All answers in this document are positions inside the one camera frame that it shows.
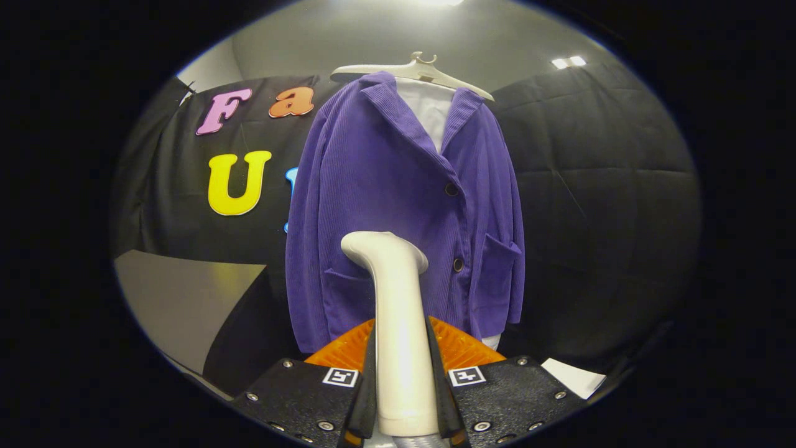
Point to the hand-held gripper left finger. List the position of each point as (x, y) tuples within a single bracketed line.
[(367, 404)]

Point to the black backdrop cloth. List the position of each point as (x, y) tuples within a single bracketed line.
[(591, 186)]

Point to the grey cabinet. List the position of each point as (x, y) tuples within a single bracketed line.
[(180, 298)]

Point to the white flat sheet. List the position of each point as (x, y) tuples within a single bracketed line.
[(572, 376)]

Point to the white shirt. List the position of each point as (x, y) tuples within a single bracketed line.
[(429, 106)]

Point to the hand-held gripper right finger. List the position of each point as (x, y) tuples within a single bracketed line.
[(444, 404)]

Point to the white plastic clothes hanger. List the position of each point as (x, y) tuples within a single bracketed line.
[(423, 70)]

